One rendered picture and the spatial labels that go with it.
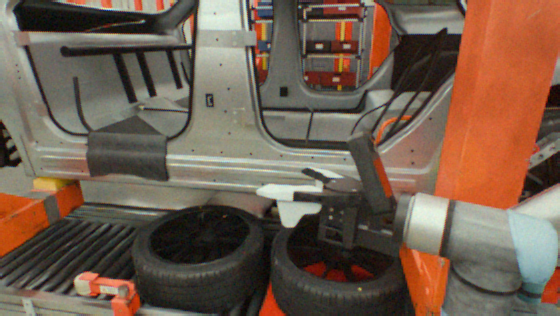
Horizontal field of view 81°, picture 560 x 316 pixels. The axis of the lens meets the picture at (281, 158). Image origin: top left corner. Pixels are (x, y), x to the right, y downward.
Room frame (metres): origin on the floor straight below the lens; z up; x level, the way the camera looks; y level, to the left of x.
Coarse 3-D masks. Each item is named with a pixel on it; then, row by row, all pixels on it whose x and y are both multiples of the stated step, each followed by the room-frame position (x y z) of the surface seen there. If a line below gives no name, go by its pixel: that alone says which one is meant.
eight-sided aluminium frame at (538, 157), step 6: (552, 132) 1.18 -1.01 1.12; (558, 132) 1.18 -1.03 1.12; (546, 138) 1.17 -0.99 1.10; (552, 138) 1.15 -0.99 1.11; (558, 138) 1.13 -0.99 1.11; (540, 144) 1.17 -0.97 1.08; (546, 144) 1.14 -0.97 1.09; (552, 144) 1.13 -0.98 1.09; (558, 144) 1.12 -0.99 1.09; (540, 150) 1.13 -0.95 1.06; (546, 150) 1.13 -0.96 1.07; (552, 150) 1.13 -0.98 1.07; (558, 150) 1.12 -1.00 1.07; (534, 156) 1.13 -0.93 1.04; (540, 156) 1.14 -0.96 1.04; (546, 156) 1.13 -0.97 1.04; (534, 162) 1.13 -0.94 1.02; (528, 168) 1.14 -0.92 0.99; (558, 252) 1.14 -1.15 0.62; (558, 258) 1.10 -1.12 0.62; (558, 264) 1.10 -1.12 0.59
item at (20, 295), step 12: (0, 288) 1.19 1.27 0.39; (12, 288) 1.19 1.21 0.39; (0, 300) 1.16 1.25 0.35; (12, 300) 1.15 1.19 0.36; (24, 300) 1.13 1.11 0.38; (36, 300) 1.13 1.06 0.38; (48, 300) 1.12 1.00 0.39; (60, 300) 1.12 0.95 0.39; (72, 300) 1.12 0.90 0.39; (84, 300) 1.12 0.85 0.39; (96, 300) 1.12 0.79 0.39; (0, 312) 1.16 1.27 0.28; (12, 312) 1.15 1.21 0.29; (24, 312) 1.14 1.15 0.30; (36, 312) 1.13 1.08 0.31; (48, 312) 1.12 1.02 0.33; (60, 312) 1.11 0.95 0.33; (72, 312) 1.11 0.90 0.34; (84, 312) 1.09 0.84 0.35; (96, 312) 1.08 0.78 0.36; (108, 312) 1.07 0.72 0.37; (144, 312) 1.05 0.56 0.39; (156, 312) 1.05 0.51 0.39; (168, 312) 1.05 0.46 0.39; (180, 312) 1.05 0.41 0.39; (192, 312) 1.05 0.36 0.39
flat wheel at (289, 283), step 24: (312, 216) 1.63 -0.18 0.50; (288, 240) 1.40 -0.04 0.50; (312, 240) 1.44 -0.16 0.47; (336, 240) 1.58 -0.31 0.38; (288, 264) 1.21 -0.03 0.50; (312, 264) 1.26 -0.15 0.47; (336, 264) 1.27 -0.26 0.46; (360, 264) 1.24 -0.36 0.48; (384, 264) 1.35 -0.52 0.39; (288, 288) 1.13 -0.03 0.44; (312, 288) 1.06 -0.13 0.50; (336, 288) 1.06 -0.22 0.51; (360, 288) 1.06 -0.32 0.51; (384, 288) 1.06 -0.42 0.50; (288, 312) 1.12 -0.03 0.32; (312, 312) 1.05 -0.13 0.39; (336, 312) 1.02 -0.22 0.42; (360, 312) 1.01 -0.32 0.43; (384, 312) 1.05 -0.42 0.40
